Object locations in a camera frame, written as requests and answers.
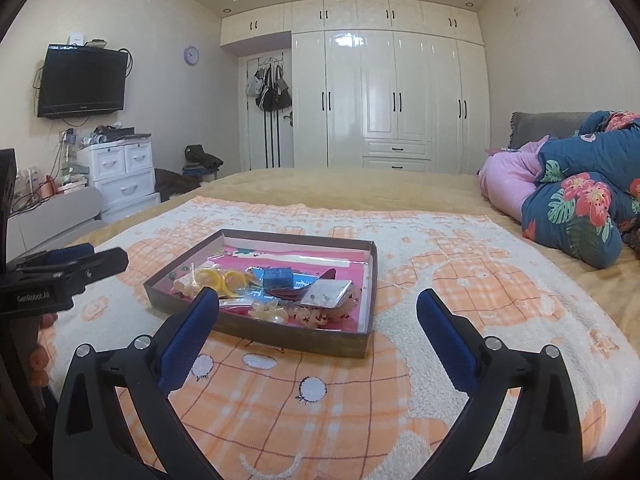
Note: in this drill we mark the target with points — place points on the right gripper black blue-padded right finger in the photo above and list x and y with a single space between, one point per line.
543 439

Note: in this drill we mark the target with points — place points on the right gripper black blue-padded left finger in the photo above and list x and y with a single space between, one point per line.
91 436

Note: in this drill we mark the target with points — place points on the pink beads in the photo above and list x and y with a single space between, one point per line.
236 303

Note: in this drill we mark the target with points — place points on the yellow bangle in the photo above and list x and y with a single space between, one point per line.
226 283

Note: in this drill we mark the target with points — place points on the clear box of hairpins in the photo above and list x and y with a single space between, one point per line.
277 278

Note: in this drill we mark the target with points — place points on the sheer red-flowered hair scrunchie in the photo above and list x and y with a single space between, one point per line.
321 317

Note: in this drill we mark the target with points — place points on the earring card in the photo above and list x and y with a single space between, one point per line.
325 293

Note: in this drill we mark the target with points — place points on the person's left hand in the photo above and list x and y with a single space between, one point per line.
40 357

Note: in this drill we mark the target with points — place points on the white plastic drawer unit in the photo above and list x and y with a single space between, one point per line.
124 174

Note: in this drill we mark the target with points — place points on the beige claw hair clip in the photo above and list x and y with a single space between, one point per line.
269 311

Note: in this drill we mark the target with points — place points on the dark clothes pile on stool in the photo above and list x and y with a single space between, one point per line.
198 164

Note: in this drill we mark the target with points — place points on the pink book in tray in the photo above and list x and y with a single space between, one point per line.
308 265

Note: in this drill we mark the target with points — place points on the brown cardboard box lid tray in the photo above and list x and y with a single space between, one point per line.
289 336

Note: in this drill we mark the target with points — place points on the blue floral quilt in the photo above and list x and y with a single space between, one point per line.
586 197

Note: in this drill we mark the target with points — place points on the tan bed cover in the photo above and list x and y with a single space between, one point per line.
616 289

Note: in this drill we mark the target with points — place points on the pink quilt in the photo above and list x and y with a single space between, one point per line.
508 177

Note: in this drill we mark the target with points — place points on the bags hanging on door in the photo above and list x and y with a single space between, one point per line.
269 89

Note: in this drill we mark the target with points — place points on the grey headboard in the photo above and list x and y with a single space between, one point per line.
531 127

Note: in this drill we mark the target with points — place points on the white glossy wardrobe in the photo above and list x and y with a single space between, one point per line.
384 84

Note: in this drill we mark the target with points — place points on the black wall television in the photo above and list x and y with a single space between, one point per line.
80 81

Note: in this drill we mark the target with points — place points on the purple wall clock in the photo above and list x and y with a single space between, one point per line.
191 55

